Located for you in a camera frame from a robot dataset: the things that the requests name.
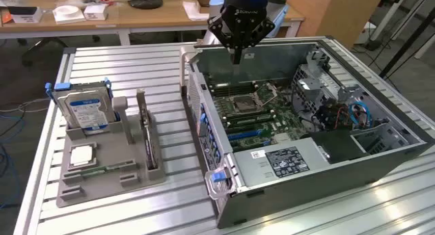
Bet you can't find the wooden cabinet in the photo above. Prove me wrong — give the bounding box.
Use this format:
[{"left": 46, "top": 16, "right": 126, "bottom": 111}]
[{"left": 287, "top": 0, "right": 389, "bottom": 49}]

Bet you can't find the grey metal disk bay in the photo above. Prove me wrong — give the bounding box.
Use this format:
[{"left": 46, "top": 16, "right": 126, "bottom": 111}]
[{"left": 350, "top": 122, "right": 409, "bottom": 155}]

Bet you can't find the grey power supply unit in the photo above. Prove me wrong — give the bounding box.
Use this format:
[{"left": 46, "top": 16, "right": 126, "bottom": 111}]
[{"left": 233, "top": 138, "right": 333, "bottom": 189}]

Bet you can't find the hard disk in blue caddy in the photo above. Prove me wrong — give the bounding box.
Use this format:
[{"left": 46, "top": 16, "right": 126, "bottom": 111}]
[{"left": 46, "top": 76, "right": 115, "bottom": 133}]

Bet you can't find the red wire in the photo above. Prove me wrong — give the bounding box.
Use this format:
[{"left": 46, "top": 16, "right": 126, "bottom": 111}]
[{"left": 335, "top": 105, "right": 349, "bottom": 128}]

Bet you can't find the black graphics card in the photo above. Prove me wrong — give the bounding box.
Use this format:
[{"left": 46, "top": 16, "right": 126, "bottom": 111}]
[{"left": 135, "top": 88, "right": 162, "bottom": 171}]

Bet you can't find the silver CPU chip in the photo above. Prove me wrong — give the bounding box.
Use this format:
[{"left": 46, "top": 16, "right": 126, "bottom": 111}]
[{"left": 70, "top": 145, "right": 97, "bottom": 167}]

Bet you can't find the silver chipset heatsink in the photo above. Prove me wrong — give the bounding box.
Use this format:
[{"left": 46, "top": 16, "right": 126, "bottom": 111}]
[{"left": 274, "top": 133, "right": 293, "bottom": 144}]

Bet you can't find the white box black lid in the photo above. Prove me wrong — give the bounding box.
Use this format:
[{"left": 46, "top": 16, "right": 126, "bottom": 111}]
[{"left": 7, "top": 6, "right": 44, "bottom": 24}]

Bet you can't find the black round lamp base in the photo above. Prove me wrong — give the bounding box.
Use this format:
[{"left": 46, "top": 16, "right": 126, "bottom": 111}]
[{"left": 129, "top": 0, "right": 165, "bottom": 10}]

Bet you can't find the white square tray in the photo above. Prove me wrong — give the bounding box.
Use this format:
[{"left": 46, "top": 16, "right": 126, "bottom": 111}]
[{"left": 52, "top": 5, "right": 87, "bottom": 25}]

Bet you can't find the white table frame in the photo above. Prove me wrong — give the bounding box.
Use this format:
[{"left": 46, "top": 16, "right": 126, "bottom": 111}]
[{"left": 353, "top": 0, "right": 435, "bottom": 60}]

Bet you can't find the open dark grey PC case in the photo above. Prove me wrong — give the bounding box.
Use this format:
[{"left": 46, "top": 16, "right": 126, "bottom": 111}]
[{"left": 179, "top": 36, "right": 435, "bottom": 229}]

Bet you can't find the black plastic shroud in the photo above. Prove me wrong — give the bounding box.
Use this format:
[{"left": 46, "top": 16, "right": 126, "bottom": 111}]
[{"left": 301, "top": 129, "right": 370, "bottom": 164}]

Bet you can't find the blue floor cable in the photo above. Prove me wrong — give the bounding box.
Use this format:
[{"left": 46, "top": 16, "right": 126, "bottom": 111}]
[{"left": 0, "top": 114, "right": 27, "bottom": 210}]

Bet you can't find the metal socket cover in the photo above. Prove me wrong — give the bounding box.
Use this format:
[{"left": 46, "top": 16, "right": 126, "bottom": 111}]
[{"left": 253, "top": 82, "right": 279, "bottom": 105}]

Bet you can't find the orange box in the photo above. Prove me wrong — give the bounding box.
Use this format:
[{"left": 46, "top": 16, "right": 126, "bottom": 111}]
[{"left": 0, "top": 9, "right": 14, "bottom": 27}]

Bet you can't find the green RAM stick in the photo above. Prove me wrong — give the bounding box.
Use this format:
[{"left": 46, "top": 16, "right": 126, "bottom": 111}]
[{"left": 64, "top": 162, "right": 135, "bottom": 177}]

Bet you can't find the blue wire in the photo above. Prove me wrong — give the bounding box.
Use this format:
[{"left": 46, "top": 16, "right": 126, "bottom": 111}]
[{"left": 350, "top": 101, "right": 375, "bottom": 128}]

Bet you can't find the white floor cable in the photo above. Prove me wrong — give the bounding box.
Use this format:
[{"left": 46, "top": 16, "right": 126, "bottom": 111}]
[{"left": 0, "top": 98, "right": 52, "bottom": 113}]

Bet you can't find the wooden desk white frame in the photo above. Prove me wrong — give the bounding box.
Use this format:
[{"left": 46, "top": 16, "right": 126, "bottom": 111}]
[{"left": 0, "top": 0, "right": 307, "bottom": 46}]

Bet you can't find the black stand pole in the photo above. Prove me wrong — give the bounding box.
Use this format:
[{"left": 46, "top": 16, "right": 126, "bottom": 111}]
[{"left": 379, "top": 15, "right": 435, "bottom": 79}]

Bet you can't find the white paper booklet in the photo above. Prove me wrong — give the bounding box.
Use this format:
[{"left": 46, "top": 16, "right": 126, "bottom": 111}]
[{"left": 183, "top": 0, "right": 211, "bottom": 21}]

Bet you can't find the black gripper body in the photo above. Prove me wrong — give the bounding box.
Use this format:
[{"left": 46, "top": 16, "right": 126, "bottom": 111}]
[{"left": 221, "top": 0, "right": 274, "bottom": 50}]

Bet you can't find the blue expansion slot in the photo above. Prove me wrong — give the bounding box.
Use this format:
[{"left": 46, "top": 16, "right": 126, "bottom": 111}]
[{"left": 227, "top": 129, "right": 263, "bottom": 141}]

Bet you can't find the grey plastic parts rack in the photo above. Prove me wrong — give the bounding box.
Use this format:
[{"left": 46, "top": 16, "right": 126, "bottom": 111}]
[{"left": 56, "top": 96, "right": 167, "bottom": 207}]

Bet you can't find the small white box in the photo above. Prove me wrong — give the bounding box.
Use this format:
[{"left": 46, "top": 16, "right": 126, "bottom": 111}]
[{"left": 83, "top": 4, "right": 110, "bottom": 21}]

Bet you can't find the green motherboard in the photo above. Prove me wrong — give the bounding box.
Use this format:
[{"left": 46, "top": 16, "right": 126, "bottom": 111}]
[{"left": 203, "top": 79, "right": 307, "bottom": 148}]

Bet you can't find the grey metal drive cage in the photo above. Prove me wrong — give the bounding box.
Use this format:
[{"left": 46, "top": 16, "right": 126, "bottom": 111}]
[{"left": 293, "top": 64, "right": 341, "bottom": 113}]

